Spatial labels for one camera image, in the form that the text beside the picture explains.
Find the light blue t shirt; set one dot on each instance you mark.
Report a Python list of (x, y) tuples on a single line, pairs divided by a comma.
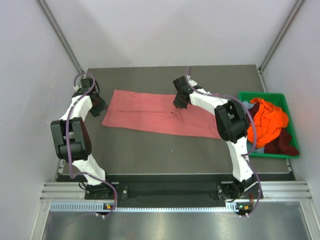
[(251, 109)]

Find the right aluminium frame post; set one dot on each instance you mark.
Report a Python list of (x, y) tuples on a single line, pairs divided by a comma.
[(298, 4)]

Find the maroon t shirt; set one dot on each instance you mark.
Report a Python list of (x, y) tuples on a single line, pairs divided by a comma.
[(279, 146)]

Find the aluminium frame post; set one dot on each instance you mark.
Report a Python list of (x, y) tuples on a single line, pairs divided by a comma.
[(59, 34), (298, 4)]

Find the grey slotted cable duct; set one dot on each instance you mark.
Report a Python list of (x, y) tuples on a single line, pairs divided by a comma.
[(103, 207)]

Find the green plastic bin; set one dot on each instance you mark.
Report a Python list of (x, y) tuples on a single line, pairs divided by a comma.
[(277, 99)]

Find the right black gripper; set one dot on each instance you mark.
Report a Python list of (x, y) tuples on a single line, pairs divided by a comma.
[(176, 103)]

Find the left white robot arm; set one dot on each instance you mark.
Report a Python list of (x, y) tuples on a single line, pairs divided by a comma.
[(71, 140)]

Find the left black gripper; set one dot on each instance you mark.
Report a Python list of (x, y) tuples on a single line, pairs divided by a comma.
[(102, 106)]

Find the orange t shirt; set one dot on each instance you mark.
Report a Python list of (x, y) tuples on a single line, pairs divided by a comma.
[(269, 121)]

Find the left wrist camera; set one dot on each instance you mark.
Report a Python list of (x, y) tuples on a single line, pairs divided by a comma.
[(84, 85)]

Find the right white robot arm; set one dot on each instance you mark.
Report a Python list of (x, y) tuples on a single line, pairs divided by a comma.
[(232, 125)]

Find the left aluminium frame post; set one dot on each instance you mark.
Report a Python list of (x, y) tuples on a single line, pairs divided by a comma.
[(59, 34)]

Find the pink t shirt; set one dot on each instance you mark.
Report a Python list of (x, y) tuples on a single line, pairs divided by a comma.
[(155, 113)]

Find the aluminium front rail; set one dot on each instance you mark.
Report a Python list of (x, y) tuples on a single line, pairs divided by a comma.
[(273, 191)]

